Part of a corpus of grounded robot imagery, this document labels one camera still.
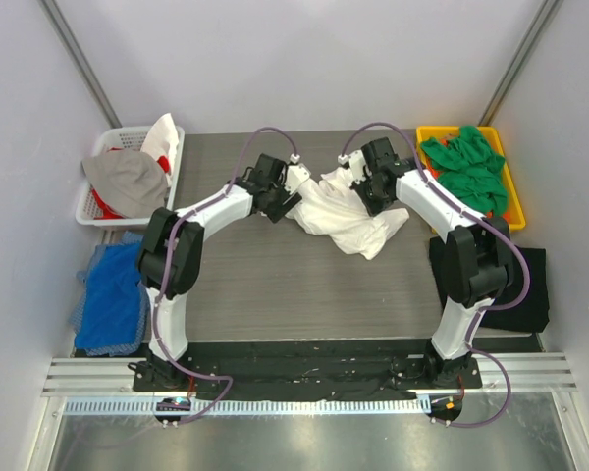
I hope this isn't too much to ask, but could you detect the black folded t shirt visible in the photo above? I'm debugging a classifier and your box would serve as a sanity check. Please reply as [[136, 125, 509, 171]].
[[428, 236, 550, 334]]

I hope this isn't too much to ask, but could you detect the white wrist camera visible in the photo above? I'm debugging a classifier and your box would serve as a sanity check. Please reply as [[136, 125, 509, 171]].
[[338, 150, 368, 183], [284, 153, 310, 194]]

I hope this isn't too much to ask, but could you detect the white t shirt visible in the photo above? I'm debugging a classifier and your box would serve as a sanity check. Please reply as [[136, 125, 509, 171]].
[[287, 168, 409, 260]]

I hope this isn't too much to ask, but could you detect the white slotted cable duct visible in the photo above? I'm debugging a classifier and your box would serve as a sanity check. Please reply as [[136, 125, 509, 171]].
[[64, 395, 431, 418]]

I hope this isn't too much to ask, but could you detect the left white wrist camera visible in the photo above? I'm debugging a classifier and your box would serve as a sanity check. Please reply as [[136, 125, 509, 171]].
[[284, 153, 310, 194]]

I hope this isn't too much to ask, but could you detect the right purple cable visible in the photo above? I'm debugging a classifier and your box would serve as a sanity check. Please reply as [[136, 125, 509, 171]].
[[341, 121, 532, 428]]

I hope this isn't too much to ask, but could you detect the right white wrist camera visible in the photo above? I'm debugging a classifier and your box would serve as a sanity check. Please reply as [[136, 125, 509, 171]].
[[338, 150, 368, 183]]

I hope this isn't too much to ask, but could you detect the red cloth in basket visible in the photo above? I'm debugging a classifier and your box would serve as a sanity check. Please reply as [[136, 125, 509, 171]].
[[91, 141, 174, 221]]

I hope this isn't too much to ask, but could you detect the right corner aluminium post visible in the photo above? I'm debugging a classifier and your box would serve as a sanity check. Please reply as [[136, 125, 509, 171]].
[[478, 0, 563, 126]]

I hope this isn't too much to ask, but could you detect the blue checkered cloth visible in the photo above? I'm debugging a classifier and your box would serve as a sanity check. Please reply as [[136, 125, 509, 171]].
[[68, 230, 151, 358]]

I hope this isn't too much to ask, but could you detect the aluminium frame rail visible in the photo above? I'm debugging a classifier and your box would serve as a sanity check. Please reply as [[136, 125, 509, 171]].
[[42, 352, 577, 401]]

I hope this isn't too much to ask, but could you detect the corner aluminium post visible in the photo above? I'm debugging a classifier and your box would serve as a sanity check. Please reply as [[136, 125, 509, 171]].
[[38, 0, 122, 128], [478, 0, 563, 126]]

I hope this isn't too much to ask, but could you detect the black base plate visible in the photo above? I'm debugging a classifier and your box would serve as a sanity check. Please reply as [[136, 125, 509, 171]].
[[157, 339, 482, 402]]

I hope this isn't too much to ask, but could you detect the blue t shirt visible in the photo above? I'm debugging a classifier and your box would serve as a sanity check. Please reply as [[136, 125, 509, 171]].
[[74, 243, 151, 350]]

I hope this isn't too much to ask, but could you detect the white cloth in basket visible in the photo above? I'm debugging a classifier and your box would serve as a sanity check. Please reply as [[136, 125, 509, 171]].
[[140, 113, 185, 167]]

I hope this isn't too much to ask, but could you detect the grey cloth in basket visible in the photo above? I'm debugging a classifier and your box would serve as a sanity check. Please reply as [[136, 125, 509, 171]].
[[81, 150, 171, 220]]

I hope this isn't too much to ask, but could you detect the yellow plastic bin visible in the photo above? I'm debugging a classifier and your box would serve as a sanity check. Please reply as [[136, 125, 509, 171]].
[[416, 126, 525, 231]]

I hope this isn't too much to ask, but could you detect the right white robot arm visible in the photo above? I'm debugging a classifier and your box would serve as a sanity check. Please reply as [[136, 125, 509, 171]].
[[345, 138, 513, 388]]

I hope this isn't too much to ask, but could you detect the white plastic basket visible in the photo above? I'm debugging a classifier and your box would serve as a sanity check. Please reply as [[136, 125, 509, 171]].
[[75, 126, 186, 231]]

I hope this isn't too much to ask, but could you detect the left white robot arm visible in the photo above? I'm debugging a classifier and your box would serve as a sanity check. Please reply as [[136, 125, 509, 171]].
[[129, 153, 310, 392]]

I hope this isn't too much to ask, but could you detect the left corner aluminium post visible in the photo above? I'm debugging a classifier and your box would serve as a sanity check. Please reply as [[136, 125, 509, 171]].
[[38, 0, 122, 128]]

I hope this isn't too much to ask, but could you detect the green t shirt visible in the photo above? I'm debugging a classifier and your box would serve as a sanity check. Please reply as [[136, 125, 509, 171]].
[[419, 125, 509, 217]]

